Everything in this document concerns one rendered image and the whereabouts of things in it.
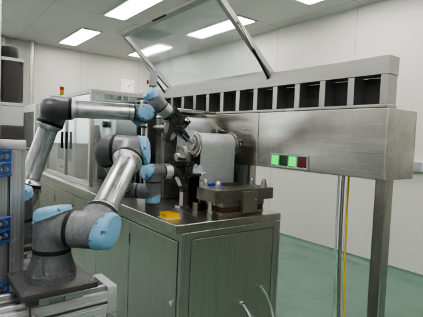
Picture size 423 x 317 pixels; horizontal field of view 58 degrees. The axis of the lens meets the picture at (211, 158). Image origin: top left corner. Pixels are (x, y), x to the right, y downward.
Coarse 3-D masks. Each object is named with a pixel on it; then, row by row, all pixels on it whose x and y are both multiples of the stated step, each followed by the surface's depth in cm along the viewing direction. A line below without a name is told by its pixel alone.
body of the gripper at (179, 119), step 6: (174, 108) 194; (174, 114) 195; (180, 114) 196; (174, 120) 194; (180, 120) 194; (186, 120) 198; (174, 126) 194; (180, 126) 195; (186, 126) 198; (180, 132) 196
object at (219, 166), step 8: (200, 160) 203; (208, 160) 206; (216, 160) 209; (224, 160) 212; (232, 160) 216; (208, 168) 206; (216, 168) 209; (224, 168) 213; (232, 168) 216; (200, 176) 203; (208, 176) 206; (216, 176) 210; (224, 176) 213; (232, 176) 217; (200, 184) 203
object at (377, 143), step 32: (224, 128) 238; (256, 128) 215; (288, 128) 196; (320, 128) 180; (352, 128) 167; (384, 128) 155; (256, 160) 215; (320, 160) 180; (352, 160) 167; (384, 160) 155
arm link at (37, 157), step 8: (40, 120) 170; (64, 120) 175; (40, 128) 171; (48, 128) 171; (56, 128) 172; (40, 136) 170; (48, 136) 172; (32, 144) 171; (40, 144) 170; (48, 144) 172; (32, 152) 170; (40, 152) 171; (48, 152) 174; (32, 160) 170; (40, 160) 171; (32, 168) 170; (40, 168) 172; (32, 176) 170; (40, 176) 174; (32, 184) 169; (40, 184) 174
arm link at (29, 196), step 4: (28, 188) 160; (32, 188) 162; (28, 192) 158; (32, 192) 161; (28, 196) 158; (32, 196) 161; (28, 200) 158; (32, 200) 162; (28, 204) 159; (32, 204) 162; (28, 208) 159; (32, 208) 162; (28, 212) 159; (32, 212) 162; (28, 216) 159; (32, 216) 163
